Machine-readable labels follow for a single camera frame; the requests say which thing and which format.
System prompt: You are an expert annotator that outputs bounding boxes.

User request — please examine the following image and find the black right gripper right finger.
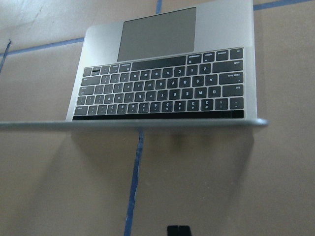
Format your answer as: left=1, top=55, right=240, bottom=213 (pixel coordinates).
left=178, top=225, right=190, bottom=236

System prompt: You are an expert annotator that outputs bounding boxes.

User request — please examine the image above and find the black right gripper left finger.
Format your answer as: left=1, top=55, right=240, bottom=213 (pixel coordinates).
left=167, top=225, right=179, bottom=236

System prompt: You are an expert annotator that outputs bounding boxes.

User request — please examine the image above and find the silver grey laptop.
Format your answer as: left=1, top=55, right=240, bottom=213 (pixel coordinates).
left=0, top=0, right=268, bottom=130

